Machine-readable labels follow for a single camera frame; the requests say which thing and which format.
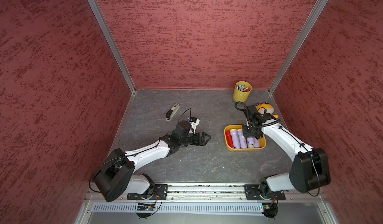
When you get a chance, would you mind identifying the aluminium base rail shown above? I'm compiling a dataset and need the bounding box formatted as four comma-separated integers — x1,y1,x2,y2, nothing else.
75,183,338,224

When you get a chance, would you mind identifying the yellow plastic storage tray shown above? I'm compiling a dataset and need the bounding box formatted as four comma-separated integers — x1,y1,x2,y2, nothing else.
224,125,267,152

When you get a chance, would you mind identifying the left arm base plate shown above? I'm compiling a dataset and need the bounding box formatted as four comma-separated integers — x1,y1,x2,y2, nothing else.
127,184,169,201

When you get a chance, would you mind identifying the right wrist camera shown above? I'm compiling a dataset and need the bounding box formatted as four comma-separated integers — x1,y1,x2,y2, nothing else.
243,105,263,125

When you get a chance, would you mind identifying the grey white stapler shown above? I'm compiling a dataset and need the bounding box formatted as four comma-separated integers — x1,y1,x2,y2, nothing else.
166,103,180,121

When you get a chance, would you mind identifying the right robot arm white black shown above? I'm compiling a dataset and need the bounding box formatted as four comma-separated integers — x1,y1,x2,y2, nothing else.
242,121,331,200

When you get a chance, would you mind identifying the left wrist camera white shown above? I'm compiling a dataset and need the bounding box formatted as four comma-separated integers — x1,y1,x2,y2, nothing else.
189,117,200,134

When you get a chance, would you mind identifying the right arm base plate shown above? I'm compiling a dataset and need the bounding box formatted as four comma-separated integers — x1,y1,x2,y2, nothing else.
244,183,286,201

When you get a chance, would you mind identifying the purple flashlight top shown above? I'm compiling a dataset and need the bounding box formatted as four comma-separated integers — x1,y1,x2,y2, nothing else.
246,137,255,148

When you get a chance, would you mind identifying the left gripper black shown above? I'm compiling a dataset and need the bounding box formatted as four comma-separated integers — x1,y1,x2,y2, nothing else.
180,132,211,147

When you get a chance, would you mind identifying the yellow-green pen cup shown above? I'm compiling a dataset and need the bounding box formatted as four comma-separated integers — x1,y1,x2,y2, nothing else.
233,81,252,102

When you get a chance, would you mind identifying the orange plush toy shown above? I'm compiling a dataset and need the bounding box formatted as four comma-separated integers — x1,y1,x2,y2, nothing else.
255,102,279,118

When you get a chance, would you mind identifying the purple flashlight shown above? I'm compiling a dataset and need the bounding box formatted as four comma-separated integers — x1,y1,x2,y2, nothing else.
253,138,260,148
229,129,241,149
246,137,255,148
237,128,248,149

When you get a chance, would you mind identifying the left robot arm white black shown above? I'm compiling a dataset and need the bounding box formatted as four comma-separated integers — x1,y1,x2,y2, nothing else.
88,117,211,202

